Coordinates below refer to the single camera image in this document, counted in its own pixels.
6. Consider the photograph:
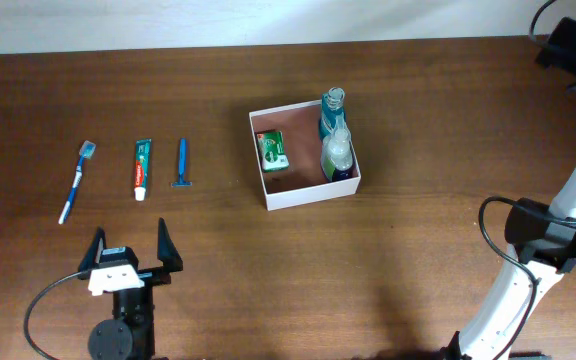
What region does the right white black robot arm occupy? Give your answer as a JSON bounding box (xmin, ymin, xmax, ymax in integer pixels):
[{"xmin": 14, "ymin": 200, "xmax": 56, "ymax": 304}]
[{"xmin": 437, "ymin": 17, "xmax": 576, "ymax": 359}]

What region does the blue white toothbrush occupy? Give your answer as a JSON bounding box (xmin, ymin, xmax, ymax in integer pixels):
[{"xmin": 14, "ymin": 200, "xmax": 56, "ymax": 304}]
[{"xmin": 58, "ymin": 140, "xmax": 96, "ymax": 225}]

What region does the clear blue spray bottle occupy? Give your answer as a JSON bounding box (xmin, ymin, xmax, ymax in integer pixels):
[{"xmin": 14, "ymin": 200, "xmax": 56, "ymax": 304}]
[{"xmin": 320, "ymin": 128, "xmax": 354, "ymax": 182}]

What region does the blue disposable razor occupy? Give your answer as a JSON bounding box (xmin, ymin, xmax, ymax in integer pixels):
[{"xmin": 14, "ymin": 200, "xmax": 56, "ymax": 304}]
[{"xmin": 171, "ymin": 138, "xmax": 192, "ymax": 188}]

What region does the white cardboard box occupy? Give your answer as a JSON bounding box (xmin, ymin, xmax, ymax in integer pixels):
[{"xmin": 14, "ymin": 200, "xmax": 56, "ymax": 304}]
[{"xmin": 249, "ymin": 100, "xmax": 362, "ymax": 211}]

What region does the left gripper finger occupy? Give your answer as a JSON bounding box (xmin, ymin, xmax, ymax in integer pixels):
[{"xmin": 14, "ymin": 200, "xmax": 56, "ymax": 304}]
[
  {"xmin": 157, "ymin": 218, "xmax": 183, "ymax": 272},
  {"xmin": 78, "ymin": 227, "xmax": 106, "ymax": 272}
]

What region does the left black cable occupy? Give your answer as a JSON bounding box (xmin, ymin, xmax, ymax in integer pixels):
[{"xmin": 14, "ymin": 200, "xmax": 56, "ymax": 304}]
[{"xmin": 22, "ymin": 269, "xmax": 92, "ymax": 360}]

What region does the teal mouthwash bottle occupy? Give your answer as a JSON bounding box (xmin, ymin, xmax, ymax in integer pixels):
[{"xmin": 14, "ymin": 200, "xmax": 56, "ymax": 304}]
[{"xmin": 319, "ymin": 87, "xmax": 345, "ymax": 140}]

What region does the green soap packet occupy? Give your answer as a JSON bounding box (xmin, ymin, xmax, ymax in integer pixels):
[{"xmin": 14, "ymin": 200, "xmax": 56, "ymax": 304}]
[{"xmin": 256, "ymin": 130, "xmax": 289, "ymax": 173}]

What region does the green red toothpaste tube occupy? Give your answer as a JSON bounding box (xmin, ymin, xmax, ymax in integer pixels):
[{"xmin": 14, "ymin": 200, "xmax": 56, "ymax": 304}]
[{"xmin": 134, "ymin": 138, "xmax": 152, "ymax": 201}]

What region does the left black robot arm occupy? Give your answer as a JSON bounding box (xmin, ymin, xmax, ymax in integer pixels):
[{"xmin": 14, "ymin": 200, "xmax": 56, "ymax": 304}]
[{"xmin": 77, "ymin": 219, "xmax": 183, "ymax": 360}]

